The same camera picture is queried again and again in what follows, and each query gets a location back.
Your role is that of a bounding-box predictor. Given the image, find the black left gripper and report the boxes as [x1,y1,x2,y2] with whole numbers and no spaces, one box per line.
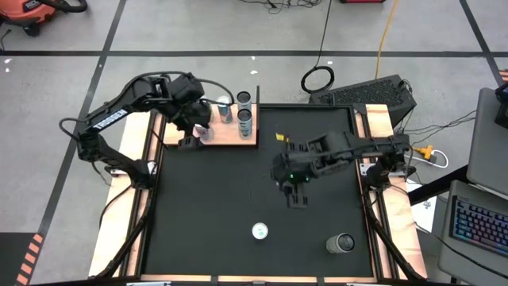
[173,99,214,151]

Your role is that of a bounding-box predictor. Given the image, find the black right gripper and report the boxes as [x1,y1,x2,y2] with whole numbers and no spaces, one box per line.
[272,164,319,210]

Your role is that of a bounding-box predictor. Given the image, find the silver can with white lid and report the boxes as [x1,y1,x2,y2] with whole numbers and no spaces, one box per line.
[193,123,216,143]

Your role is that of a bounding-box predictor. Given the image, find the blue silver Red Bull can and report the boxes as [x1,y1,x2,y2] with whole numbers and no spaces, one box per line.
[251,222,269,241]
[215,95,234,125]

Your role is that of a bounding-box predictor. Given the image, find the white can with black lid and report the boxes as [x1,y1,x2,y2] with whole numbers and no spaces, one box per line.
[237,108,254,140]

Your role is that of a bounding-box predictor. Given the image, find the grey can with dark lid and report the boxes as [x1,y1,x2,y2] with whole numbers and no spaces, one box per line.
[325,232,356,255]

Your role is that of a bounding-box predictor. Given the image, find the white Celsius Arctic Vibe can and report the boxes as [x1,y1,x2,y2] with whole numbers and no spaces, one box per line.
[236,91,253,111]

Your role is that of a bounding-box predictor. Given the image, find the wooden shelf board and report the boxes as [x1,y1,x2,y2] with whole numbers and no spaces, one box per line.
[162,103,256,146]

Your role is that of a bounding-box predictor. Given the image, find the black table mat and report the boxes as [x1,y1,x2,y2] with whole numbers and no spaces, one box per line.
[140,106,376,278]

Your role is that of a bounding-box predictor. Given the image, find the black power adapter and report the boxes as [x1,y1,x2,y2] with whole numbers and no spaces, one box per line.
[395,133,411,152]

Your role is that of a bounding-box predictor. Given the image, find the black mesh computer tower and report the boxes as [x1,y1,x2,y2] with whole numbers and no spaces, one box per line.
[308,74,418,128]

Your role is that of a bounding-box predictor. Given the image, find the white paper sheet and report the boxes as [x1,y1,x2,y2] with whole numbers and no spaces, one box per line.
[404,180,437,234]

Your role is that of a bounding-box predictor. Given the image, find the yellow plug splitter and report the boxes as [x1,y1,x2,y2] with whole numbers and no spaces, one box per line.
[410,145,434,160]

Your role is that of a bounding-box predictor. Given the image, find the computer keyboard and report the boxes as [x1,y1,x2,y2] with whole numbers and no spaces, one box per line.
[438,180,508,285]

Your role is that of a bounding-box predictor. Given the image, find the grey desk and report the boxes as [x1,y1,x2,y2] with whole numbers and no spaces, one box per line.
[466,87,508,195]

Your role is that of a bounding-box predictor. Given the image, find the orange shop vacuum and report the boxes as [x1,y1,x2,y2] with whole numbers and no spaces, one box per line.
[0,0,56,37]

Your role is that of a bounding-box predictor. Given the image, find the black device on desk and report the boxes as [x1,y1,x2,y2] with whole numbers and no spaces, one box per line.
[494,81,508,130]

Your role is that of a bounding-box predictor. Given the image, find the black hanging cable with coil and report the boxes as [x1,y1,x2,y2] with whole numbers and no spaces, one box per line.
[300,0,336,95]

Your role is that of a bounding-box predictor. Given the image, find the white cable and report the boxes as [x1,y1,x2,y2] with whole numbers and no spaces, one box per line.
[412,149,449,170]

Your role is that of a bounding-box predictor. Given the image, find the tangled black floor cables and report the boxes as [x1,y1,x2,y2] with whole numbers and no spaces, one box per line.
[237,0,325,15]

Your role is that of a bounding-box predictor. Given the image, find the black vacuum hose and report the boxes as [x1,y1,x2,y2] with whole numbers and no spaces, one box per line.
[37,0,89,14]

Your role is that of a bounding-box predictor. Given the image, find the yellow hanging cable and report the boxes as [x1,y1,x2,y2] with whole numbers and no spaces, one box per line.
[375,0,400,79]

